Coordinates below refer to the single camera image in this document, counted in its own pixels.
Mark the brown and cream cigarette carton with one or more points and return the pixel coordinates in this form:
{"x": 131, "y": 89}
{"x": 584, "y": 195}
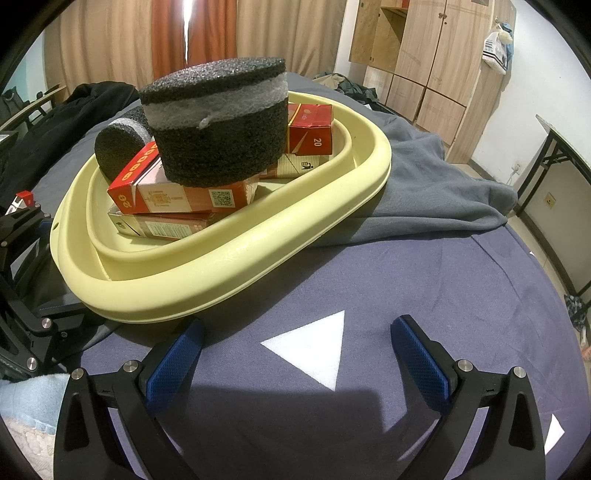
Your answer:
{"x": 161, "y": 226}

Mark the pink floral cloth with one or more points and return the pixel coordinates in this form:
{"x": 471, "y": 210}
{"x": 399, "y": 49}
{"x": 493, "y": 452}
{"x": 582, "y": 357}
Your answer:
{"x": 27, "y": 452}

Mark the wooden wardrobe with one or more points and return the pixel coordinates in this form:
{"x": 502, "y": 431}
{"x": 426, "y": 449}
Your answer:
{"x": 429, "y": 60}

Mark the large black foam cylinder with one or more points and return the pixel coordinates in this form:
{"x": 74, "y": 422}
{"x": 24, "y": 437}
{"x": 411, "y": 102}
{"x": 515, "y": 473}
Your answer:
{"x": 217, "y": 124}

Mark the white wall socket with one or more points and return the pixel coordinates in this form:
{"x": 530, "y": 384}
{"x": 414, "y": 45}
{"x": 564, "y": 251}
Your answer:
{"x": 516, "y": 167}

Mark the black jacket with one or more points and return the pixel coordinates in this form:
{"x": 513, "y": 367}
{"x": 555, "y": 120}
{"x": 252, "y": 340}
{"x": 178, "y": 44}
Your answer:
{"x": 69, "y": 115}

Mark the pile of dark clothes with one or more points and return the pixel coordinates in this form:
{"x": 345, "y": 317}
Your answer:
{"x": 351, "y": 87}

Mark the red gold-striped cigarette carton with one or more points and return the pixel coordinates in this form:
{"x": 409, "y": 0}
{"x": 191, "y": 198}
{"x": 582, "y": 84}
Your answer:
{"x": 314, "y": 129}

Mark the white striped plastic bag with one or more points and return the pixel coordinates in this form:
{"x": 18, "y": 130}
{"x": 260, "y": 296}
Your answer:
{"x": 496, "y": 50}

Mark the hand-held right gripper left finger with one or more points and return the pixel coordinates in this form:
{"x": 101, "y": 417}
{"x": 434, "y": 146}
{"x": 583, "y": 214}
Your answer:
{"x": 173, "y": 369}

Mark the tan curtain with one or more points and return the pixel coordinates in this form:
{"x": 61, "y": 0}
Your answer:
{"x": 115, "y": 37}

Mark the light blue towel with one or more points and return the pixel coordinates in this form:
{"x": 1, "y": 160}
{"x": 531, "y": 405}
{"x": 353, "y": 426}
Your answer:
{"x": 32, "y": 392}

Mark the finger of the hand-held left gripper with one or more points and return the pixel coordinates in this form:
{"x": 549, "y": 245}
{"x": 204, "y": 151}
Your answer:
{"x": 51, "y": 330}
{"x": 44, "y": 230}

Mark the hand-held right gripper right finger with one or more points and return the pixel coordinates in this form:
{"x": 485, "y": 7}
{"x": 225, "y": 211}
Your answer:
{"x": 422, "y": 367}

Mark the pale yellow plastic basin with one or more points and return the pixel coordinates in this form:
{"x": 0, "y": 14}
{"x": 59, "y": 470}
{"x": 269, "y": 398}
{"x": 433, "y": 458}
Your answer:
{"x": 240, "y": 263}

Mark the black folding table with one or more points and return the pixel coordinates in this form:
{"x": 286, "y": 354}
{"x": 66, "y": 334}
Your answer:
{"x": 558, "y": 147}

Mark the small foam roll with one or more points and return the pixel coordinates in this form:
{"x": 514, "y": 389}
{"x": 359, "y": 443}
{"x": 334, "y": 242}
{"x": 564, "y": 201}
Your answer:
{"x": 117, "y": 147}

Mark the red and white cigarette carton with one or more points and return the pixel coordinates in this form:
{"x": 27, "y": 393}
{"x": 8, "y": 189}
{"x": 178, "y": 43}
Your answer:
{"x": 180, "y": 196}

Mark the yellowed wall plate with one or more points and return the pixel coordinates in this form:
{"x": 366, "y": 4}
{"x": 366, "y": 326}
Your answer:
{"x": 549, "y": 199}

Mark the plaid cloth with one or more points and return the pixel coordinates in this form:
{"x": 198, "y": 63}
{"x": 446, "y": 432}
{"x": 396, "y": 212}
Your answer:
{"x": 579, "y": 314}

